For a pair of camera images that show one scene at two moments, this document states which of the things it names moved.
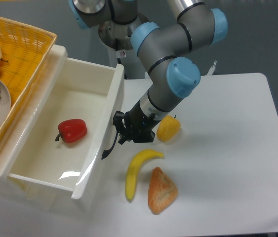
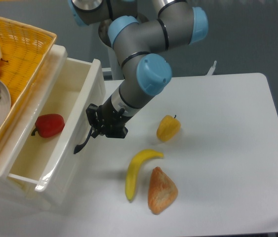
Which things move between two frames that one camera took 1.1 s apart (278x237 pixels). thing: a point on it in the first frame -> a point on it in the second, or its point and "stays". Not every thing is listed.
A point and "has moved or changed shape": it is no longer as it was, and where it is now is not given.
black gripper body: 139,127 -> 113,121
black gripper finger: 117,121 -> 92,112
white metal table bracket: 212,69 stays
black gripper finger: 123,138 -> 97,132
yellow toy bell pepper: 168,128 stays
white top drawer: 79,115 has moved or changed shape
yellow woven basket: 24,50 stays
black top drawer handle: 107,152 -> 79,146
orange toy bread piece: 162,191 stays
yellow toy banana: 134,165 stays
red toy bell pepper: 72,131 -> 49,125
